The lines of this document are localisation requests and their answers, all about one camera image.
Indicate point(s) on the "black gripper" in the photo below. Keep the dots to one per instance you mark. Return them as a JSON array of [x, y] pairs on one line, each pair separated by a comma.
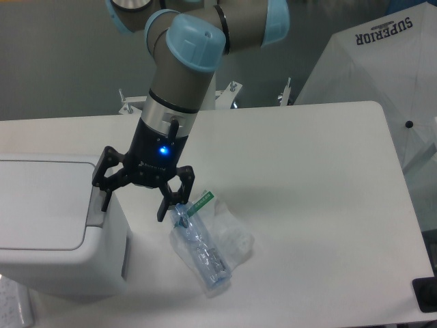
[[155, 157]]

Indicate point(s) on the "white push-lid trash can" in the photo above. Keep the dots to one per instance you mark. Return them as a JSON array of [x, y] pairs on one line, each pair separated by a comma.
[[55, 238]]

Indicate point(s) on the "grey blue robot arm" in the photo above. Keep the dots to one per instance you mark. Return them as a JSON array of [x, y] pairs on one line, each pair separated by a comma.
[[187, 41]]

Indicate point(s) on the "clear plastic water bottle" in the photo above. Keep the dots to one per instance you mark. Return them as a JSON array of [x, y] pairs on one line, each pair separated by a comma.
[[191, 237]]

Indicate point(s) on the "clear crumpled plastic bag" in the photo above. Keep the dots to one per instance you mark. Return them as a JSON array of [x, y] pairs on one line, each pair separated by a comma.
[[232, 238]]

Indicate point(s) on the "white perforated sheet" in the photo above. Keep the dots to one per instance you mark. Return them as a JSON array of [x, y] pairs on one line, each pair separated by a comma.
[[16, 309]]

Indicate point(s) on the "white superior umbrella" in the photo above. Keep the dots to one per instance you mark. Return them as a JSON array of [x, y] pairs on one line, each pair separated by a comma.
[[391, 61]]

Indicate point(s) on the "black device at table edge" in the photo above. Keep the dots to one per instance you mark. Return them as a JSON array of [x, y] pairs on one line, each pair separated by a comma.
[[425, 292]]

